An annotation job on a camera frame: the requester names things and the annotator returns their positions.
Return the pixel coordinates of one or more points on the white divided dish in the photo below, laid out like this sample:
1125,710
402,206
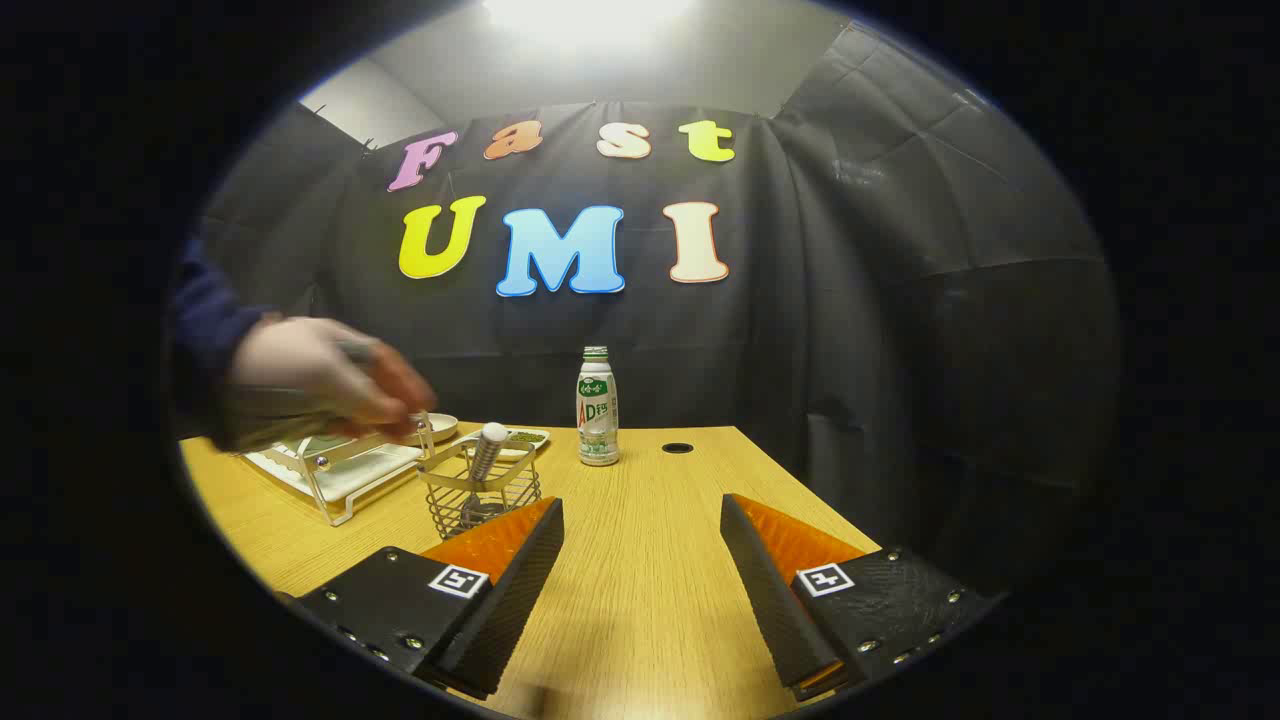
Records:
525,437

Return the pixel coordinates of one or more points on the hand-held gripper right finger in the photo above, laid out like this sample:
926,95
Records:
770,600

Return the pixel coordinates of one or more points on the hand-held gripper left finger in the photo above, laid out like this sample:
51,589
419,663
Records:
510,610

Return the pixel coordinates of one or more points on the beige plate with meat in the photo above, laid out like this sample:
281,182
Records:
442,428

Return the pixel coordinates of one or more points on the white green drink bottle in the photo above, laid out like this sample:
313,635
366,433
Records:
598,420

